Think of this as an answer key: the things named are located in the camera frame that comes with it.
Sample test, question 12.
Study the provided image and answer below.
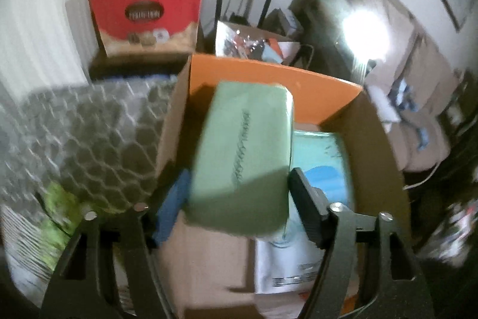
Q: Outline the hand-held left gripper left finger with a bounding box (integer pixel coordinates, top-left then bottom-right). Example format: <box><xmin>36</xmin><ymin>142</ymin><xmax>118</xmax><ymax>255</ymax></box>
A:
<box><xmin>39</xmin><ymin>170</ymin><xmax>193</xmax><ymax>319</ymax></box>

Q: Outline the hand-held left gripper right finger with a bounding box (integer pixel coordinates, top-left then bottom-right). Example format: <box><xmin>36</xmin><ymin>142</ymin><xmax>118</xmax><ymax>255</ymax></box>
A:
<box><xmin>287</xmin><ymin>167</ymin><xmax>436</xmax><ymax>319</ymax></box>

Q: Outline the pale green box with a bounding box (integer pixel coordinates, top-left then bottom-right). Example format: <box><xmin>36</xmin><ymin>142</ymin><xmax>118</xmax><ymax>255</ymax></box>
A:
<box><xmin>183</xmin><ymin>80</ymin><xmax>295</xmax><ymax>239</ymax></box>

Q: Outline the orange cardboard box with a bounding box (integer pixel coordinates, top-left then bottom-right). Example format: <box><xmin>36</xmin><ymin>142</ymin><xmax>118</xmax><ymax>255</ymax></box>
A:
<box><xmin>153</xmin><ymin>54</ymin><xmax>411</xmax><ymax>319</ymax></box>

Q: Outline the teal face mask pack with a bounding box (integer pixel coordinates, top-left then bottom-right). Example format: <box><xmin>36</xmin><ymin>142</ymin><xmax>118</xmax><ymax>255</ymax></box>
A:
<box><xmin>272</xmin><ymin>130</ymin><xmax>355</xmax><ymax>248</ymax></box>

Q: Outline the white printed packet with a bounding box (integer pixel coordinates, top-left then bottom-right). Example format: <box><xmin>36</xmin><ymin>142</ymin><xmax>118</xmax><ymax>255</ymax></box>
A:
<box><xmin>254</xmin><ymin>237</ymin><xmax>329</xmax><ymax>295</ymax></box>

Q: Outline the grey patterned blanket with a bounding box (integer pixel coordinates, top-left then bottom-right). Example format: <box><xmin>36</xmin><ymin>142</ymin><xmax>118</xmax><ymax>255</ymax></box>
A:
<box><xmin>0</xmin><ymin>76</ymin><xmax>178</xmax><ymax>217</ymax></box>

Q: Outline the green patterned packet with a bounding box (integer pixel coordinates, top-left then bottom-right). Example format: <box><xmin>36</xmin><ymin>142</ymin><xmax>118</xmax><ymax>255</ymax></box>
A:
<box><xmin>37</xmin><ymin>181</ymin><xmax>90</xmax><ymax>267</ymax></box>

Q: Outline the beige sofa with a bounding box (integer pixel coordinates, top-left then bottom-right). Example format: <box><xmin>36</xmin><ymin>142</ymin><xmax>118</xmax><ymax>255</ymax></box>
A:
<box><xmin>291</xmin><ymin>0</ymin><xmax>462</xmax><ymax>174</ymax></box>

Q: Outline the large red gift box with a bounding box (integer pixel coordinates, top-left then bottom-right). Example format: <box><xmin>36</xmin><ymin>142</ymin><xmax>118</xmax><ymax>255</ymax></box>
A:
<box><xmin>88</xmin><ymin>0</ymin><xmax>204</xmax><ymax>56</ymax></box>

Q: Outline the black speaker stand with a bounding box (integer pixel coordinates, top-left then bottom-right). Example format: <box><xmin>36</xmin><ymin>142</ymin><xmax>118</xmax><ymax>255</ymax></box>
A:
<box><xmin>258</xmin><ymin>0</ymin><xmax>281</xmax><ymax>29</ymax></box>
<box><xmin>215</xmin><ymin>0</ymin><xmax>229</xmax><ymax>54</ymax></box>

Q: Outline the white curtain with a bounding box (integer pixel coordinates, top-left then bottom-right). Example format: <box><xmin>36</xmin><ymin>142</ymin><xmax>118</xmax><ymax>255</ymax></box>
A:
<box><xmin>0</xmin><ymin>0</ymin><xmax>94</xmax><ymax>97</ymax></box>

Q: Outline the white charging cable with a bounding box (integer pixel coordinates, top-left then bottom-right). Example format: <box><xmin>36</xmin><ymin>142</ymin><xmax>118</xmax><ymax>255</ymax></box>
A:
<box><xmin>403</xmin><ymin>161</ymin><xmax>442</xmax><ymax>190</ymax></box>

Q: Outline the blue grey strap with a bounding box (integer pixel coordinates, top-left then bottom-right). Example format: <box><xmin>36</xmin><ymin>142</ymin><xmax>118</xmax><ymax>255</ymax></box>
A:
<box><xmin>388</xmin><ymin>78</ymin><xmax>430</xmax><ymax>151</ymax></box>

